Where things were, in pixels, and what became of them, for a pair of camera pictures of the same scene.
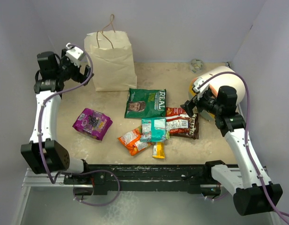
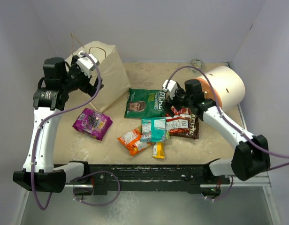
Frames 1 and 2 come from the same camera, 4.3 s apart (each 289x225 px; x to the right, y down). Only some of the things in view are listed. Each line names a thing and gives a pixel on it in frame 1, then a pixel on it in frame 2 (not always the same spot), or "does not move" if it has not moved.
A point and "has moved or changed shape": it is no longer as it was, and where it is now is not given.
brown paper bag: [113, 66] has moved or changed shape
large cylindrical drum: [232, 80] does not move
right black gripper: [189, 104] -> [170, 102]
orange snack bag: [131, 141] does not move
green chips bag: [146, 103] does not move
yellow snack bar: [158, 150] does not move
